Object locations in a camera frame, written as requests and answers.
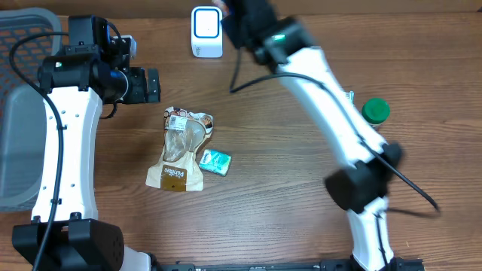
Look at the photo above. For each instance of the green lid white jar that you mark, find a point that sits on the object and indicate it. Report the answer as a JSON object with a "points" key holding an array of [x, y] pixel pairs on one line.
{"points": [[376, 111]]}

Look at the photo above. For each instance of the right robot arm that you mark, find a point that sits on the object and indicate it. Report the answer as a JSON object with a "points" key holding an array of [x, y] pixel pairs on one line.
{"points": [[360, 186]]}

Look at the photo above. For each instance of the grey plastic shopping basket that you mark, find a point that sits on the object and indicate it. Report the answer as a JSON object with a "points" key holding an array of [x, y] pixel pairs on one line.
{"points": [[23, 121]]}

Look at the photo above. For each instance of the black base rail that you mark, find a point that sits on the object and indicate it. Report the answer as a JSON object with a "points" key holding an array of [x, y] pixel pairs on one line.
{"points": [[397, 264]]}

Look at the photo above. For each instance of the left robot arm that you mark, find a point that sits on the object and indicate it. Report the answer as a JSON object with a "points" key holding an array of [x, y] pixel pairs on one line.
{"points": [[92, 70]]}

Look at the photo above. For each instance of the clear brown bread bag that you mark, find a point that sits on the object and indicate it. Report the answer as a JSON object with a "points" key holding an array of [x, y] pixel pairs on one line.
{"points": [[184, 133]]}

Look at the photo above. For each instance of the teal white snack packet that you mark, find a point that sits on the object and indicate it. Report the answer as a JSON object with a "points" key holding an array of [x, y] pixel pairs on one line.
{"points": [[350, 96]]}

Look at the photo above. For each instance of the small teal white packet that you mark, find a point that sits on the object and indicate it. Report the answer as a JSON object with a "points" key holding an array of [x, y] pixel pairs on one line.
{"points": [[215, 162]]}

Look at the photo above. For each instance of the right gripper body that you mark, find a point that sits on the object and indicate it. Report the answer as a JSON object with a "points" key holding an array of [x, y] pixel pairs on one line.
{"points": [[239, 36]]}

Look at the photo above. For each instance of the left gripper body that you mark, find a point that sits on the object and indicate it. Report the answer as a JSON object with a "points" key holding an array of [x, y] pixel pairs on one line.
{"points": [[138, 92]]}

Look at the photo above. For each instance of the white barcode scanner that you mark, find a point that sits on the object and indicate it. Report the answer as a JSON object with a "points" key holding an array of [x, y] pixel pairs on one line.
{"points": [[206, 32]]}

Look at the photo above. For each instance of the orange snack packet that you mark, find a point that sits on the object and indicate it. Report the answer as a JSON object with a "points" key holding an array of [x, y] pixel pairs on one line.
{"points": [[222, 5]]}

